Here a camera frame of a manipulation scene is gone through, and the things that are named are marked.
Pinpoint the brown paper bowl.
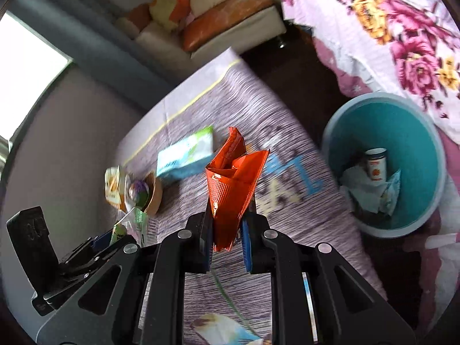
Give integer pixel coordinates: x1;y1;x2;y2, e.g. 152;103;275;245
124;172;163;216

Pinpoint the pink floral blanket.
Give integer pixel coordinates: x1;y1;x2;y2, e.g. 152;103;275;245
279;0;460;331

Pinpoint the grey blue curtain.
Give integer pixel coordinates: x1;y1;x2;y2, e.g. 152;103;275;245
11;0;202;116

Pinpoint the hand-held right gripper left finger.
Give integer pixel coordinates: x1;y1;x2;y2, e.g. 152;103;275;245
36;214;214;345

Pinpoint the white printed paper cup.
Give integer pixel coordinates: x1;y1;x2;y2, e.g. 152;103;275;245
365;148;389;184

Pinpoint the purple green round wrapper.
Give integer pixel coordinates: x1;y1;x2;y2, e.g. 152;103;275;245
129;181;150;204

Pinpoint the printed grey tablecloth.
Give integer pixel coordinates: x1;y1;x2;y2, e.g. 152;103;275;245
115;47;387;345

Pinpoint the crumpled white paper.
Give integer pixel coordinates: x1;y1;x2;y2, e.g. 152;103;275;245
340;165;385;214

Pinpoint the blue green milk carton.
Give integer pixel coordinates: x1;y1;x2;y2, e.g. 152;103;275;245
156;126;214;182

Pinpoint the cream sofa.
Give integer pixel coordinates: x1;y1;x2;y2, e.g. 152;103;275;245
115;0;288;62

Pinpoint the cream orange patterned pillow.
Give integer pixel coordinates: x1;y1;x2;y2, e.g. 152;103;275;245
149;0;239;31

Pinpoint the orange seat cushion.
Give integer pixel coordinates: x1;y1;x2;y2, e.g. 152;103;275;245
181;0;277;51

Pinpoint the orange foil wrapper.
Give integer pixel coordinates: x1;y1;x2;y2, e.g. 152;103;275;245
205;127;270;252

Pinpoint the blue snack packet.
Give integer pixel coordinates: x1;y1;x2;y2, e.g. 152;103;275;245
381;170;401;216

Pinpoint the window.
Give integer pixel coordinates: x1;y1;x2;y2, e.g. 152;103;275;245
0;11;74;144

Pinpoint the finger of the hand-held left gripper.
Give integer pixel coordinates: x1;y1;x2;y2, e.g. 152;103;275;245
45;232;121;308

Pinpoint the yellow snack packet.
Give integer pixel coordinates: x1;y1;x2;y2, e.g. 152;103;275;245
104;166;126;207

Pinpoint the teal plastic bin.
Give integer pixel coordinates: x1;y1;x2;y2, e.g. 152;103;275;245
321;93;448;239

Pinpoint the green white packet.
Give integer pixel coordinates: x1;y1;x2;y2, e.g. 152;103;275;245
113;206;149;248

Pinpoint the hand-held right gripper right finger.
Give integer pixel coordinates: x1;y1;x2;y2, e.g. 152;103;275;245
241;213;417;345

